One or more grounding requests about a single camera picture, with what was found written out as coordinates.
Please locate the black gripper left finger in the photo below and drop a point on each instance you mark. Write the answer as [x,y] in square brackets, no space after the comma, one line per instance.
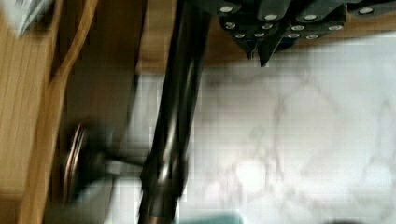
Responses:
[254,25]

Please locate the silver chip bag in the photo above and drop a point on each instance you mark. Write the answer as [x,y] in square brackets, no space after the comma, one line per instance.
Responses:
[21,15]

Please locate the bamboo drawer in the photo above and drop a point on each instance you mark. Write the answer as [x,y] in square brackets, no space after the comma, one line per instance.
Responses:
[308,138]

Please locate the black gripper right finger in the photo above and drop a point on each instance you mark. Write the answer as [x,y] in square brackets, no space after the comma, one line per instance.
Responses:
[310,19]

